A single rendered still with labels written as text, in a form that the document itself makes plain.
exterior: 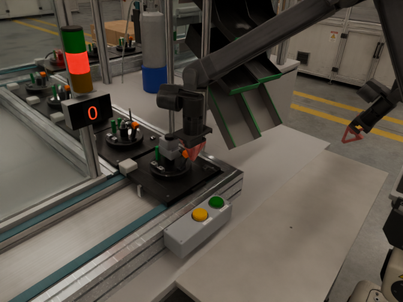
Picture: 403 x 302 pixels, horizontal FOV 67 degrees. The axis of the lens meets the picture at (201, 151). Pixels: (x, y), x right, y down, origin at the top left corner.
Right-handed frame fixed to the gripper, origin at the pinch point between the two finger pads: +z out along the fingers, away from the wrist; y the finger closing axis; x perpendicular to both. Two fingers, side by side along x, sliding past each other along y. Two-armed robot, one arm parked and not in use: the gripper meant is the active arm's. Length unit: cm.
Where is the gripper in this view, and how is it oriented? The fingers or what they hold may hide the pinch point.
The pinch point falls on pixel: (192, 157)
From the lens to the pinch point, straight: 90.3
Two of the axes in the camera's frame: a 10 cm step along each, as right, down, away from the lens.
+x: 7.3, 3.8, -5.7
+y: -6.8, 3.7, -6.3
